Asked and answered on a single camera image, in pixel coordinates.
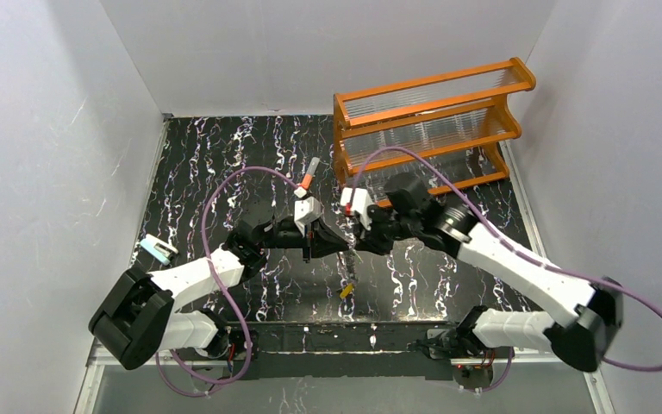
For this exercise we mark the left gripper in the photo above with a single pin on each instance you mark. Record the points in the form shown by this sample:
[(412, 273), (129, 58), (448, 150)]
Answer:
[(309, 240)]

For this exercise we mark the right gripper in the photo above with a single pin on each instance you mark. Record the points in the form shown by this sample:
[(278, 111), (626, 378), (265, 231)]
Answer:
[(373, 232)]

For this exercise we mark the yellow tagged key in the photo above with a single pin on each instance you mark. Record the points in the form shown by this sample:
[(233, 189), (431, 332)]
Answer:
[(346, 291)]

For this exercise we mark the metal keyring holder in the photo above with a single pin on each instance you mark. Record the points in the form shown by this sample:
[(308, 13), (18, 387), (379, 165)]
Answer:
[(350, 264)]

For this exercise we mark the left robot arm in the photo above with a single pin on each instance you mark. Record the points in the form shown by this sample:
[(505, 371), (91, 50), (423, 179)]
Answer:
[(143, 312)]

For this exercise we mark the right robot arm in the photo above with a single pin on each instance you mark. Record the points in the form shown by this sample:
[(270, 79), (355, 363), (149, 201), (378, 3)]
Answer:
[(576, 320)]

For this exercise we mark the orange white marker pen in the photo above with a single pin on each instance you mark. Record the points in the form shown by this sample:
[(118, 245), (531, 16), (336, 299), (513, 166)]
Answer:
[(309, 173)]

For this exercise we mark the orange wooden shelf rack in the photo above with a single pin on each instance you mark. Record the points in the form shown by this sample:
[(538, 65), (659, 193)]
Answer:
[(455, 120)]

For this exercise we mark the light blue stapler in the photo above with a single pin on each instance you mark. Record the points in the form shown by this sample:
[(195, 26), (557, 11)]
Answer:
[(161, 251)]

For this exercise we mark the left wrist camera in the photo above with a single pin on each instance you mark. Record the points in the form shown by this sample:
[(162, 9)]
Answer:
[(307, 209)]

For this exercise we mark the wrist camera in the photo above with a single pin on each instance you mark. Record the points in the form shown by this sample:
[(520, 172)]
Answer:
[(307, 209), (355, 203)]

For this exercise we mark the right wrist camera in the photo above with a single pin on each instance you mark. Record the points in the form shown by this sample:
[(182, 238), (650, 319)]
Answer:
[(355, 203)]

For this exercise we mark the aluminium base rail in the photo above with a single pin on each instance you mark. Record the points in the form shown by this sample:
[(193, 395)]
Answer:
[(349, 368)]

